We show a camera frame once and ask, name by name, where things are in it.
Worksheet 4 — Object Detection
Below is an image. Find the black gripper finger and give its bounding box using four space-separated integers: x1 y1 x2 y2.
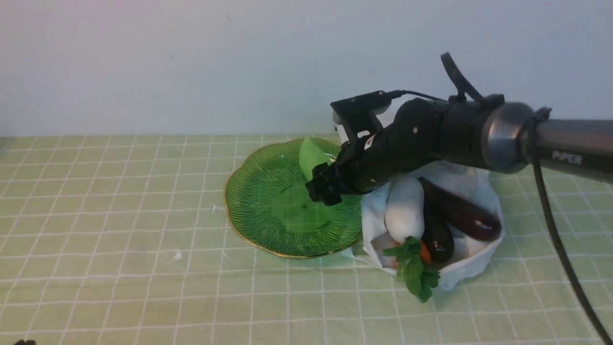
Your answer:
312 163 336 184

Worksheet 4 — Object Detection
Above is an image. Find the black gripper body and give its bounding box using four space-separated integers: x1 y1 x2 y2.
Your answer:
333 98 446 195

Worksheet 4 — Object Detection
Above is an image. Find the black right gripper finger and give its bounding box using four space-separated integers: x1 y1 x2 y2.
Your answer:
305 180 345 206

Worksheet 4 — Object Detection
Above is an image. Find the light green cucumber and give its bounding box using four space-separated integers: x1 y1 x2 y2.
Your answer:
298 137 340 182

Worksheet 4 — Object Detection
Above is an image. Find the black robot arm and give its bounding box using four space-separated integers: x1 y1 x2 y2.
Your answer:
305 91 613 206

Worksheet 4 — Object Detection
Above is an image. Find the white cloth bag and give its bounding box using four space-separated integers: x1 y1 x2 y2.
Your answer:
341 161 503 290

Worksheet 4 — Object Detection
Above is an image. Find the green glass plate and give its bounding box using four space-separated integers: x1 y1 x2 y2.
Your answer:
224 138 362 259

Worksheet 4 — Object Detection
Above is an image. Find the white radish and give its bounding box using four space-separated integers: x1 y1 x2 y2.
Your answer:
385 176 425 244

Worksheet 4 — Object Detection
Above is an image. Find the dark purple eggplant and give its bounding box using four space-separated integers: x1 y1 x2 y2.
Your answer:
418 177 502 242

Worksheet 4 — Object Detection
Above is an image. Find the orange carrot with leaves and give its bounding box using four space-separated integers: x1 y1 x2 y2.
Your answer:
383 237 441 303

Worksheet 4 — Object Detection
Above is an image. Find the green checkered tablecloth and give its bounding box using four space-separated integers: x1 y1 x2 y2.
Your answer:
0 135 601 345

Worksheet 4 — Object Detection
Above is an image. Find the dark object at corner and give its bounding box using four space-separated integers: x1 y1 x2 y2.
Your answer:
14 339 37 345

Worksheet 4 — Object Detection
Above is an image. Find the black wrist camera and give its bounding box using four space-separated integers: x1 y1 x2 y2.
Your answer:
330 91 392 143

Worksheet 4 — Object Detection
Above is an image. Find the black cable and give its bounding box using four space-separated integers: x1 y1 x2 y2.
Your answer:
386 52 613 345

